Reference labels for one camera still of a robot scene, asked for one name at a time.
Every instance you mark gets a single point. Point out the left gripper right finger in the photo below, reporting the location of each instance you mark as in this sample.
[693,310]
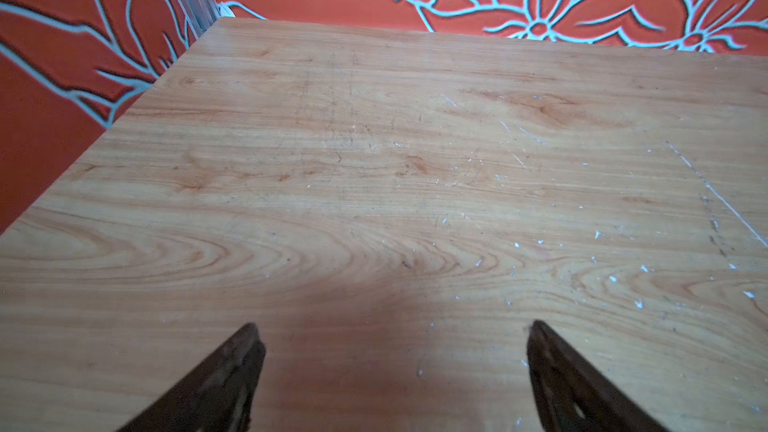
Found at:
[571,394]

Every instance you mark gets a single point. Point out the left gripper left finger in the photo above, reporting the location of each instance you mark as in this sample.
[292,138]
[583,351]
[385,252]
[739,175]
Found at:
[216,395]

